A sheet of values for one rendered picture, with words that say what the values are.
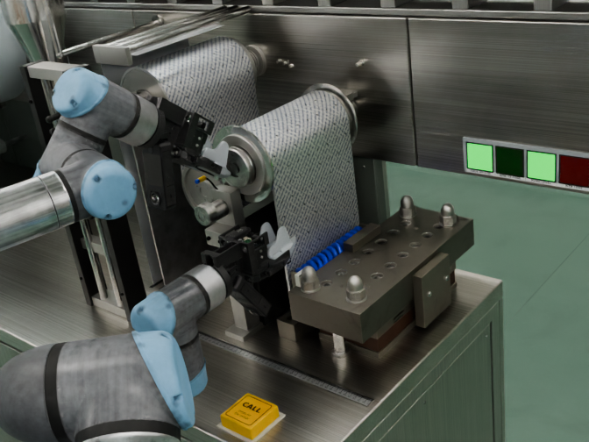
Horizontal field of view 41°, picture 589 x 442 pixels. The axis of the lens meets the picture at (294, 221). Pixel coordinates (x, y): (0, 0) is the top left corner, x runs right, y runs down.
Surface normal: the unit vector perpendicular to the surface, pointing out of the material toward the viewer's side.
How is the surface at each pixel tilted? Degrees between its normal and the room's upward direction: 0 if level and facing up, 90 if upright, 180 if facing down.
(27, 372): 30
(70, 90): 50
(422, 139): 90
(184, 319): 90
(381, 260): 0
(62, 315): 0
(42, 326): 0
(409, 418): 90
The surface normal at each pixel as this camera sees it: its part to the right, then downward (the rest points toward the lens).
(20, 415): -0.37, 0.21
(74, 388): -0.04, -0.26
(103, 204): 0.56, 0.29
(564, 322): -0.13, -0.90
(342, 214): 0.77, 0.18
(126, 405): 0.11, -0.52
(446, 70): -0.63, 0.40
